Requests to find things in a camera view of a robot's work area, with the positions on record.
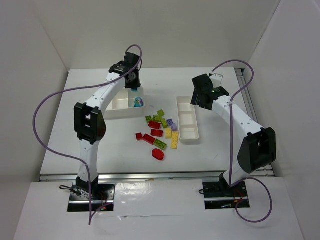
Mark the teal rounded printed lego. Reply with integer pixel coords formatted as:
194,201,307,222
133,97,144,108

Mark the small green lego brick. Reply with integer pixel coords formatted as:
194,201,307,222
145,115,153,124

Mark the green square lego brick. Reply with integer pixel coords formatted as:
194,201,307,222
157,109,165,117

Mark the small red lego brick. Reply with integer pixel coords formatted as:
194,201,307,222
135,132,143,141

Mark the red long lego brick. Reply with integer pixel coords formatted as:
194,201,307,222
142,134,156,145

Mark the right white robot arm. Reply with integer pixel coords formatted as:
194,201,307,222
191,74,276,197

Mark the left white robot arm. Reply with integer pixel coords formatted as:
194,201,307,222
74,52,141,197

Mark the left white divided container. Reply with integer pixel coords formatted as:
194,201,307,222
104,87,145,120

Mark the white divided container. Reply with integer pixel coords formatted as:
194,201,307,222
176,96,200,143
104,87,145,120

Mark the right white divided container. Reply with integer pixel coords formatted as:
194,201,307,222
176,96,200,143

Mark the purple square lego brick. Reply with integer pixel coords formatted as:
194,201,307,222
166,119,174,127

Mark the light purple small lego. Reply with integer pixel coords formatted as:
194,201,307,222
171,123,178,132

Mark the green lego brick centre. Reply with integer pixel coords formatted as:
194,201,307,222
152,115,162,123

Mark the green sloped lego brick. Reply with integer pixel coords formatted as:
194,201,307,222
161,118,168,129

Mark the red sloped lego upper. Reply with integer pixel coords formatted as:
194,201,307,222
148,120,162,130

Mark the red sloped lego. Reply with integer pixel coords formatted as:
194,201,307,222
150,129,164,137
148,120,162,130

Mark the yellow long lego plate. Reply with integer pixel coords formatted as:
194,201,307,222
170,131,179,150

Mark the yellow square lego brick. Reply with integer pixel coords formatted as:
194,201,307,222
164,127,172,139

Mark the red sloped lego middle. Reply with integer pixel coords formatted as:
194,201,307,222
150,129,164,137

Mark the green long lego brick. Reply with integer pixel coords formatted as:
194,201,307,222
153,138,167,151

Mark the red apple shaped lego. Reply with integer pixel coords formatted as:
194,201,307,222
151,148,165,161

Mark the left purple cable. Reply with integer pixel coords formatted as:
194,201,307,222
32,44,144,226

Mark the purple cable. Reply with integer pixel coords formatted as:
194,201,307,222
32,44,144,226
212,59,273,222

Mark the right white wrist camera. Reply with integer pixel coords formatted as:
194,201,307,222
208,73,223,88

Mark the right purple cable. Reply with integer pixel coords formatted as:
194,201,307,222
212,59,273,222

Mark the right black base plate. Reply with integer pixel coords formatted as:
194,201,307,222
198,182,250,210

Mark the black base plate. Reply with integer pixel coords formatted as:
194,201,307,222
198,182,250,210
67,184,116,213

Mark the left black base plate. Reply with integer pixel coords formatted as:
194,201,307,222
67,184,116,213

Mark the aluminium front rail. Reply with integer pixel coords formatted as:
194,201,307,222
39,171,222,182

